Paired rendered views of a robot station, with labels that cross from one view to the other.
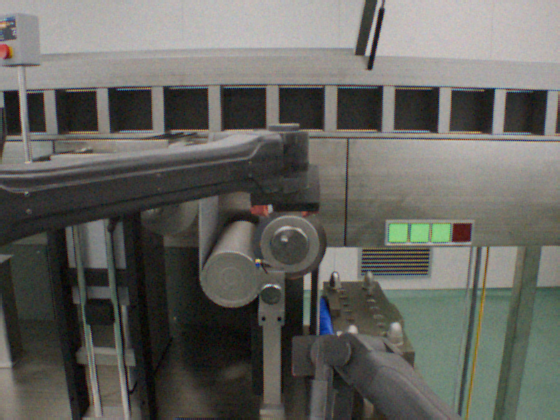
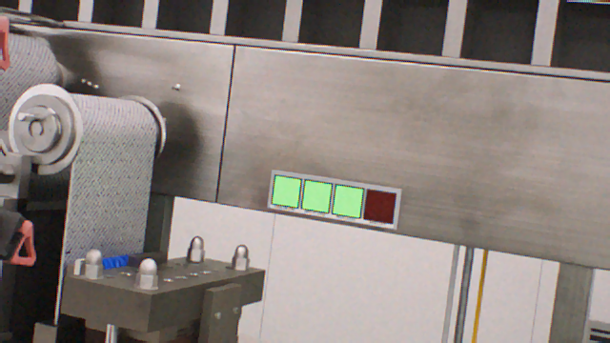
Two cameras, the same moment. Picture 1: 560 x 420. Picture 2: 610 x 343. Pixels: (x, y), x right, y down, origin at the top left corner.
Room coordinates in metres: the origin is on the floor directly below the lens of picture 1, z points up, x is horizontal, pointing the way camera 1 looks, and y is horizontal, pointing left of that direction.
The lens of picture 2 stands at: (-0.45, -1.03, 1.33)
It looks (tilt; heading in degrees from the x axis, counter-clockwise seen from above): 3 degrees down; 22
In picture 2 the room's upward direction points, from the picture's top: 7 degrees clockwise
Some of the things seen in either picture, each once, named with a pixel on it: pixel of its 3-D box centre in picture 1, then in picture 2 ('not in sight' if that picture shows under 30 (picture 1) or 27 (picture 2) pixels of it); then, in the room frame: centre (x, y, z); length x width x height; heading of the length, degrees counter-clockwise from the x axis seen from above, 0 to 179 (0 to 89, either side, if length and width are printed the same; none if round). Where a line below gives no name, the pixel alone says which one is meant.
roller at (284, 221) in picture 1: (289, 228); (89, 131); (0.99, -0.02, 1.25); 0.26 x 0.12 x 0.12; 179
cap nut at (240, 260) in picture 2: (368, 278); (241, 256); (1.19, -0.25, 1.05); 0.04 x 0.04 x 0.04
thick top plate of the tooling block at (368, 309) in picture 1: (361, 321); (172, 289); (1.03, -0.20, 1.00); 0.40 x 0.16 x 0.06; 179
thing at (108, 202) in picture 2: (314, 284); (109, 213); (0.99, -0.08, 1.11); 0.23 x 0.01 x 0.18; 179
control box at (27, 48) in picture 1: (15, 40); not in sight; (0.91, 0.53, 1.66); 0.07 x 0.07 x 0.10; 66
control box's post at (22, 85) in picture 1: (24, 115); not in sight; (0.91, 0.53, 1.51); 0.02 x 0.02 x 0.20; 89
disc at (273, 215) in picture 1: (289, 243); (45, 129); (0.87, -0.02, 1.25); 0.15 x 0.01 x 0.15; 89
